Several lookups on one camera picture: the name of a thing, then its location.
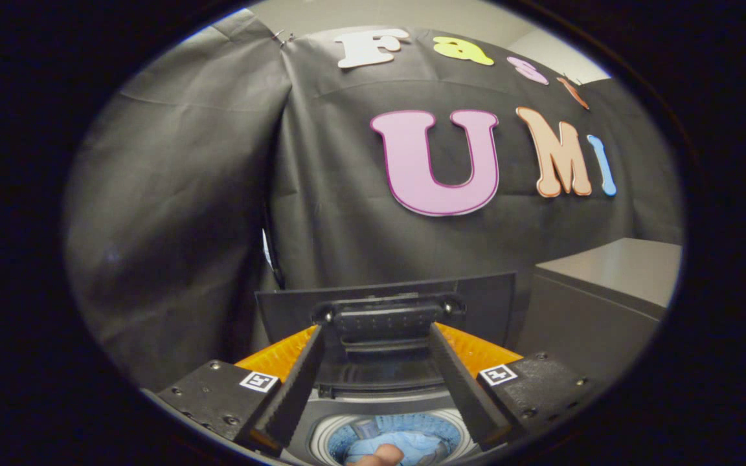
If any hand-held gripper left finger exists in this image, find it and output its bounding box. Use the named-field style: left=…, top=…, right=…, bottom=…
left=156, top=324, right=327, bottom=457

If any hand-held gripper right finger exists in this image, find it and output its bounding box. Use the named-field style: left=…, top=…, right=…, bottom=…
left=428, top=322, right=597, bottom=450

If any light blue shirt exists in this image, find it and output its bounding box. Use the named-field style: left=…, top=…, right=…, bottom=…
left=331, top=417, right=458, bottom=466

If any grey washing machine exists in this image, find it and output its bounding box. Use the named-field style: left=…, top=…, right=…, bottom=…
left=282, top=382, right=484, bottom=466

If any black backdrop cloth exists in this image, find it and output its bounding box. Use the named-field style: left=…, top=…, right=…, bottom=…
left=65, top=10, right=683, bottom=389

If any black cable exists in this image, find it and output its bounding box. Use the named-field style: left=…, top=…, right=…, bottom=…
left=260, top=220, right=286, bottom=289

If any beige cabinet with dark frame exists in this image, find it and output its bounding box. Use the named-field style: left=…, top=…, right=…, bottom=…
left=515, top=238, right=683, bottom=389

